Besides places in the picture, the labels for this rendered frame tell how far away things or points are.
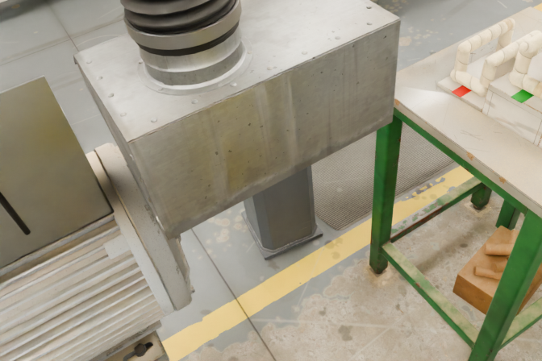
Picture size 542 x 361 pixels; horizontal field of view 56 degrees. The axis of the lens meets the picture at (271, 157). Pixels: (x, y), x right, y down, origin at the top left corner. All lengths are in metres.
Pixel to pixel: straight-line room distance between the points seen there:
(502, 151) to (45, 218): 1.01
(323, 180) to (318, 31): 1.92
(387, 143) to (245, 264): 0.92
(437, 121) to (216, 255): 1.22
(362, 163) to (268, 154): 1.97
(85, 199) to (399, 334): 1.59
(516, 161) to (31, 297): 1.02
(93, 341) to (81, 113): 2.57
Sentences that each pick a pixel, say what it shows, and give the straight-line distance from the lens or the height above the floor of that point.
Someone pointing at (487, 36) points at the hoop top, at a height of 1.05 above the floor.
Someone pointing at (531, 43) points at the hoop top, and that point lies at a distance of 1.29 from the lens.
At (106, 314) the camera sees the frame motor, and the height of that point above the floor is 1.27.
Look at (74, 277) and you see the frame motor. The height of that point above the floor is 1.32.
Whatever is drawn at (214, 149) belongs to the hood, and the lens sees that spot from 0.50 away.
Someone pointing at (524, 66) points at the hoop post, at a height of 1.08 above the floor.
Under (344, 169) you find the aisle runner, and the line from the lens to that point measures 2.47.
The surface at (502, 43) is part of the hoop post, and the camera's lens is 1.55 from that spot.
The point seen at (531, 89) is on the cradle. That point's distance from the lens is 1.30.
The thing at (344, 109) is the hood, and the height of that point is 1.44.
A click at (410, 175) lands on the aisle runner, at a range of 2.47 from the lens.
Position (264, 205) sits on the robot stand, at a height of 0.33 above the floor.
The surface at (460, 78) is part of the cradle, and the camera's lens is 1.42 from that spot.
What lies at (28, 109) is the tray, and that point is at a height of 1.54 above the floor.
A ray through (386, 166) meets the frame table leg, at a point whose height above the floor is 0.64.
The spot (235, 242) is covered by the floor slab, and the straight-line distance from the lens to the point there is 2.26.
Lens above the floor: 1.81
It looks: 45 degrees down
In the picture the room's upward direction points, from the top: 9 degrees counter-clockwise
